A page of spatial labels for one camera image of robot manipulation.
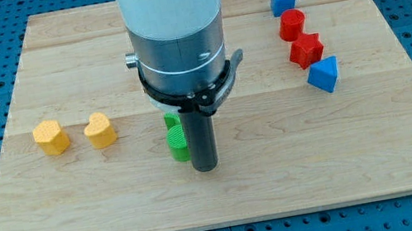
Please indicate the red star block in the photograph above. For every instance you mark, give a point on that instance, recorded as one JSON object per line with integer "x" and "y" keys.
{"x": 306, "y": 50}

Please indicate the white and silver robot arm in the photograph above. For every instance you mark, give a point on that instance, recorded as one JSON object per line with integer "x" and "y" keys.
{"x": 179, "y": 52}

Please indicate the blue triangle block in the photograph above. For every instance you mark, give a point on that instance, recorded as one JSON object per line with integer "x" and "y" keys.
{"x": 323, "y": 74}

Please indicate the yellow hexagon block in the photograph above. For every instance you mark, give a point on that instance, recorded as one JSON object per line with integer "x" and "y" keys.
{"x": 50, "y": 137}

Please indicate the yellow heart block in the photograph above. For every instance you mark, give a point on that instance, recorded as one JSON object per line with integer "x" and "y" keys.
{"x": 100, "y": 131}

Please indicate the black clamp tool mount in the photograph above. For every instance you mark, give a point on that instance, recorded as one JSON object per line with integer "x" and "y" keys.
{"x": 207, "y": 101}

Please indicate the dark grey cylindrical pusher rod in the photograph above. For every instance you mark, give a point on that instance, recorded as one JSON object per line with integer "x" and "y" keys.
{"x": 198, "y": 131}

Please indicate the red cylinder block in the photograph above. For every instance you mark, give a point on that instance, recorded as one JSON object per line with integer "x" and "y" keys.
{"x": 291, "y": 24}

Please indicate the wooden board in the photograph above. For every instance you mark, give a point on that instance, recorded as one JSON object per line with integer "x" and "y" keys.
{"x": 285, "y": 148}

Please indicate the green block behind cylinder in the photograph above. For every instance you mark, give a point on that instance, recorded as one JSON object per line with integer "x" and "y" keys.
{"x": 171, "y": 120}

